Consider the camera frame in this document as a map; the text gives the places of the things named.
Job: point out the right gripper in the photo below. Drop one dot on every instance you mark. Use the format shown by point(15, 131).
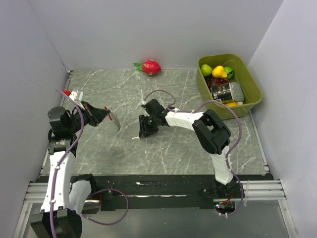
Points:
point(144, 130)

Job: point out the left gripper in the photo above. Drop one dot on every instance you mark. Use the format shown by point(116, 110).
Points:
point(94, 115)

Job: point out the red and silver key organizer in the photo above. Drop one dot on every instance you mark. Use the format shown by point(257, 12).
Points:
point(113, 117)

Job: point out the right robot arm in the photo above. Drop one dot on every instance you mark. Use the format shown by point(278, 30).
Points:
point(211, 131)

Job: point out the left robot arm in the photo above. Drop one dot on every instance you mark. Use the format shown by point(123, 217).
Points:
point(60, 213)

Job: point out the red dragon fruit toy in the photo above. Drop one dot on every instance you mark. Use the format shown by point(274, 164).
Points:
point(148, 67)

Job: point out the green lime toy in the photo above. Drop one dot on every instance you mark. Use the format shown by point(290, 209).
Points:
point(206, 70)

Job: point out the dark red grapes toy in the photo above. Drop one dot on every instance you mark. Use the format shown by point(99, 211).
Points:
point(213, 82)

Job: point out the yellow lemon toy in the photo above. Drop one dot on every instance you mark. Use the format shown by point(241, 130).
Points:
point(231, 104)

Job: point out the yellow pear toy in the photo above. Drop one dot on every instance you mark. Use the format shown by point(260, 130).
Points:
point(219, 72)

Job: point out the olive green plastic bin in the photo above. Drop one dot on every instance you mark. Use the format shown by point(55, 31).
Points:
point(250, 89)

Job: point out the black labelled cup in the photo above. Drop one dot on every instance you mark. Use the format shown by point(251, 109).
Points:
point(229, 92)

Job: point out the green watermelon toy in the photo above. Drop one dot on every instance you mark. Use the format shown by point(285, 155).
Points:
point(229, 71)

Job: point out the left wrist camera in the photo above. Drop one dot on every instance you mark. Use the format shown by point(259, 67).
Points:
point(76, 96)

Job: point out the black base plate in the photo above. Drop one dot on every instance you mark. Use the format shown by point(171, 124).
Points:
point(114, 199)

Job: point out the aluminium rail frame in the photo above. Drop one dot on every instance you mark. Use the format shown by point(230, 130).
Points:
point(257, 187)

